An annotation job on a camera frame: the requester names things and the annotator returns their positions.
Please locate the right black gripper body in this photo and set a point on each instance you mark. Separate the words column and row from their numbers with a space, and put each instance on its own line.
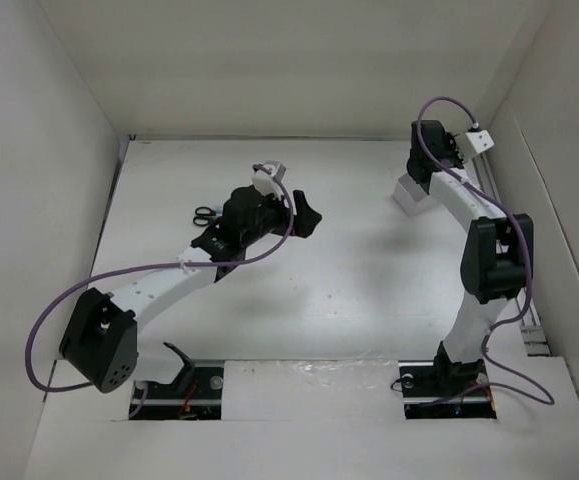
column 451, row 148

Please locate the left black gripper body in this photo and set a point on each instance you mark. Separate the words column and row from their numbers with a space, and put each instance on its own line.
column 298, row 227

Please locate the black handled scissors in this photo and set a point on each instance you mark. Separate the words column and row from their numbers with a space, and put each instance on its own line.
column 204, row 215

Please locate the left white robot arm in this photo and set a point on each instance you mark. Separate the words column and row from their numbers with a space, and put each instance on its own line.
column 101, row 338

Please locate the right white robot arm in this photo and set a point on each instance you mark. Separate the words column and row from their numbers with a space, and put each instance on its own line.
column 493, row 270

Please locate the white three-compartment container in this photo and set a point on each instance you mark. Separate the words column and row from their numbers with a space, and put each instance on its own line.
column 411, row 197

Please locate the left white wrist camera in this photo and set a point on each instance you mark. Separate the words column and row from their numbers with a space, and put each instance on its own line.
column 266, row 178

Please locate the aluminium side rail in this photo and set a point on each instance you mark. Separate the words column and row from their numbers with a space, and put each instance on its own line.
column 529, row 327

